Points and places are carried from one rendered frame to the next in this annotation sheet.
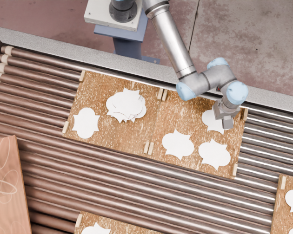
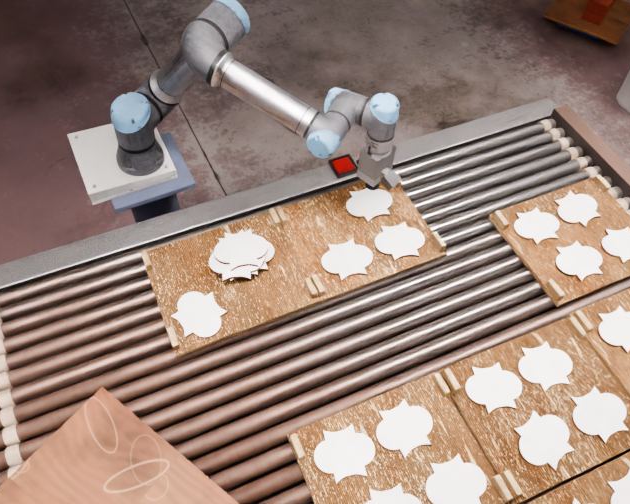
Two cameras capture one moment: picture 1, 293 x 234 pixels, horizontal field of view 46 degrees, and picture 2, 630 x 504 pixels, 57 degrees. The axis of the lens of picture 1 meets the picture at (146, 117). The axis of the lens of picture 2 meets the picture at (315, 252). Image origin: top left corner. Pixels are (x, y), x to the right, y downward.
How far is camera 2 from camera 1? 0.68 m
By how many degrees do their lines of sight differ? 25
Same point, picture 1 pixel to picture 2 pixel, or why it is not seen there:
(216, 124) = (372, 208)
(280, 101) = (418, 147)
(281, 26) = not seen: hidden behind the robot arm
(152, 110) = (279, 242)
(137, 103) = (255, 240)
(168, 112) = (302, 232)
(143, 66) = (223, 203)
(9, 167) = (128, 439)
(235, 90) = (382, 102)
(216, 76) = (347, 105)
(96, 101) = (192, 279)
